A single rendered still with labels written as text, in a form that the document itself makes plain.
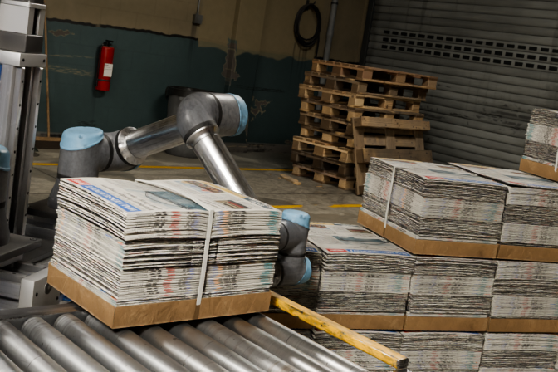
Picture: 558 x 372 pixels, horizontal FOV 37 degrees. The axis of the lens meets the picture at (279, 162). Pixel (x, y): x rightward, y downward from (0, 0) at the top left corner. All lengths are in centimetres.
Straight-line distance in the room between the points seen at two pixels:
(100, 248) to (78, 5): 768
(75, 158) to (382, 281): 94
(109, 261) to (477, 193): 126
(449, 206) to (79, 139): 108
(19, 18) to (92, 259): 78
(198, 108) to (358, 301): 73
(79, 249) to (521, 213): 142
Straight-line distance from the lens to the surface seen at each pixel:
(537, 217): 267
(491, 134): 1019
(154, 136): 239
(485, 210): 255
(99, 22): 937
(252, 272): 176
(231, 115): 223
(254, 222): 171
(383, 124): 881
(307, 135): 925
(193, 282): 167
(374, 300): 244
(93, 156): 243
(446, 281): 255
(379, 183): 266
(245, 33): 1035
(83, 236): 170
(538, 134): 300
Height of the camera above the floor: 136
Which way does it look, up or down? 8 degrees down
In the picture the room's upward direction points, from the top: 9 degrees clockwise
